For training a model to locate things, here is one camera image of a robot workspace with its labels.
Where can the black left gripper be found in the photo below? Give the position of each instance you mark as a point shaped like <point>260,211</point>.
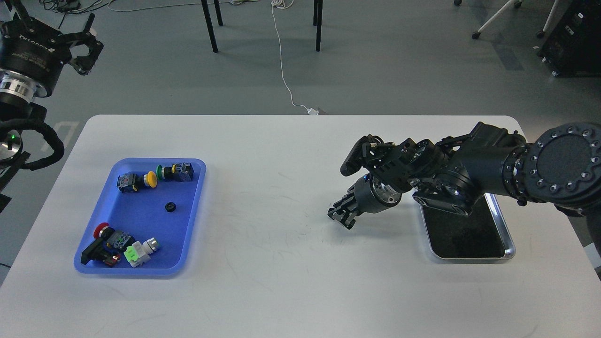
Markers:
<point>30,54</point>

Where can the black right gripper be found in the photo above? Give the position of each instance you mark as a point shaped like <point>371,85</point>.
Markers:
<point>366,195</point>

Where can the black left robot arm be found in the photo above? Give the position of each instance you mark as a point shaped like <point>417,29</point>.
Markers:
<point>19,115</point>

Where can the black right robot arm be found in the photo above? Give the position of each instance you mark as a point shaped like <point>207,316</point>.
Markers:
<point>561,167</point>

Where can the silver metal tray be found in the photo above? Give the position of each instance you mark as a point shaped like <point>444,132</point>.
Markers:
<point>482,237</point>

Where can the blue plastic tray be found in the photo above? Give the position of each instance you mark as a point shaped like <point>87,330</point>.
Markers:
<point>142,214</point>

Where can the black equipment case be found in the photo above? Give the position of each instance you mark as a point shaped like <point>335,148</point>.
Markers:
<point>573,48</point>

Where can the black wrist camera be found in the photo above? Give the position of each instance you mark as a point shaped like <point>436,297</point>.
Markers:
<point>360,154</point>

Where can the yellow push button switch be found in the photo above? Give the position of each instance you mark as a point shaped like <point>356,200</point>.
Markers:
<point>132,182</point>

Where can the green push button switch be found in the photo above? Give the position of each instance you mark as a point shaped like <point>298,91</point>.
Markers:
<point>179,172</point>

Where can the red emergency stop switch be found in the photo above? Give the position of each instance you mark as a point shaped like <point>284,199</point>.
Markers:
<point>108,245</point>

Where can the green white selector switch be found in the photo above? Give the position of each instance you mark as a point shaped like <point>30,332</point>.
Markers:
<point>139,252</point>

